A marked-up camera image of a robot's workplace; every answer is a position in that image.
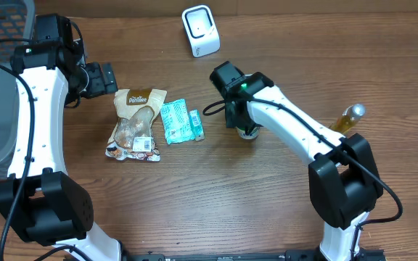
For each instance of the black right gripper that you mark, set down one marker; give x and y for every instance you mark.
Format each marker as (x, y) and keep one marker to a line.
(235, 121)

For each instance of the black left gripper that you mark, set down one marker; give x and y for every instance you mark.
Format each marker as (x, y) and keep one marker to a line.
(108, 77)

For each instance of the green lid jar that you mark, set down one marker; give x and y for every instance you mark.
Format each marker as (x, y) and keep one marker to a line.
(248, 133)

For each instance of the small teal tissue pack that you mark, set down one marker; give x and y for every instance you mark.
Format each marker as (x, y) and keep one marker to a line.
(196, 125)

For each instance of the brown snack bag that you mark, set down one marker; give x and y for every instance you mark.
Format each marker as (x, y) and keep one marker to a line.
(132, 137)

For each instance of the teal wet wipes pack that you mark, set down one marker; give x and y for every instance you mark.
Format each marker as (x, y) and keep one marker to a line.
(176, 122)

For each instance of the yellow dish soap bottle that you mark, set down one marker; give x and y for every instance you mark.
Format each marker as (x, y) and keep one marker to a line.
(349, 118)

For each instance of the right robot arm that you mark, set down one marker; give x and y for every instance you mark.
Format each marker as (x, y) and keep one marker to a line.
(344, 183)

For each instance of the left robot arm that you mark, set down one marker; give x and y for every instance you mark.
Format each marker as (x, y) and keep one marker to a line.
(40, 202)

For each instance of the white barcode scanner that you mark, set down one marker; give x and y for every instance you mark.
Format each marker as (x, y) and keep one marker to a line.
(201, 30)

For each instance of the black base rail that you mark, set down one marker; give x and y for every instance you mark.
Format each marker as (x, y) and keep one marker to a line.
(209, 257)

